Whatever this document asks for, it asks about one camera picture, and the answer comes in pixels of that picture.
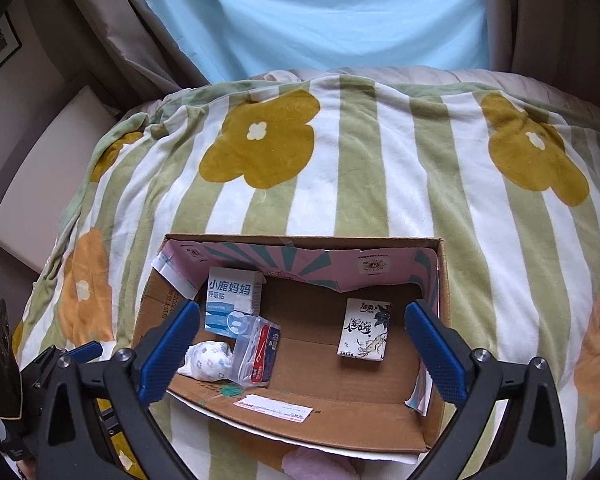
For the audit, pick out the brown cardboard box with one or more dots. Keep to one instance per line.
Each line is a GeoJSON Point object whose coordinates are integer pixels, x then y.
{"type": "Point", "coordinates": [310, 320]}

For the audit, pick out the beige cushioned bench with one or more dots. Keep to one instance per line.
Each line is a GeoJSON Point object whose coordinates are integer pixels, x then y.
{"type": "Point", "coordinates": [45, 175]}

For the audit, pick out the green striped flower blanket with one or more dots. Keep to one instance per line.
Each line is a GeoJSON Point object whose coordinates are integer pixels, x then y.
{"type": "Point", "coordinates": [380, 170]}

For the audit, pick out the beige curtain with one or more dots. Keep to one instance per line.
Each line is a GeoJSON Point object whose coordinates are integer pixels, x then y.
{"type": "Point", "coordinates": [130, 25]}
{"type": "Point", "coordinates": [545, 15]}

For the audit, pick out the white patterned rolled sock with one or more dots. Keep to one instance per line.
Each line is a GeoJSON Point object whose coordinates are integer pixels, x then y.
{"type": "Point", "coordinates": [207, 360]}

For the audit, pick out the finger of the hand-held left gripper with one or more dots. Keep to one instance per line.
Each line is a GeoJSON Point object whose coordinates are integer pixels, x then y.
{"type": "Point", "coordinates": [82, 351]}

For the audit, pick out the pink cloth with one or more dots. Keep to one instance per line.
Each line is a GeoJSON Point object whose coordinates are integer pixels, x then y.
{"type": "Point", "coordinates": [320, 466]}

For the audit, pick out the white paper sheet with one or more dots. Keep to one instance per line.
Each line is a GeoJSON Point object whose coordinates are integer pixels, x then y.
{"type": "Point", "coordinates": [380, 457]}

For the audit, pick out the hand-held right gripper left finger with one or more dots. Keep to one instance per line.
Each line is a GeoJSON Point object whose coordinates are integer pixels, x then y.
{"type": "Point", "coordinates": [166, 345]}

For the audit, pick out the blue and white carton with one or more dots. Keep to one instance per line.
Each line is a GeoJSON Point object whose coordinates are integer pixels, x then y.
{"type": "Point", "coordinates": [232, 295]}

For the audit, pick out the clear plastic bag of swabs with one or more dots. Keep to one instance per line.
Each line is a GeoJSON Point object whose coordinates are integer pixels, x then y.
{"type": "Point", "coordinates": [255, 352]}

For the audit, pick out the light blue sheet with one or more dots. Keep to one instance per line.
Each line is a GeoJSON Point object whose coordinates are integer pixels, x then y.
{"type": "Point", "coordinates": [305, 10]}

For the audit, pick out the white tissue packet black print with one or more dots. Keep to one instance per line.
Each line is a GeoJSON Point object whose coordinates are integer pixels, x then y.
{"type": "Point", "coordinates": [365, 330]}

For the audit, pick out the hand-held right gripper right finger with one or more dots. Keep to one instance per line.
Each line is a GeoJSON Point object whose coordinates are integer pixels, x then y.
{"type": "Point", "coordinates": [436, 350]}

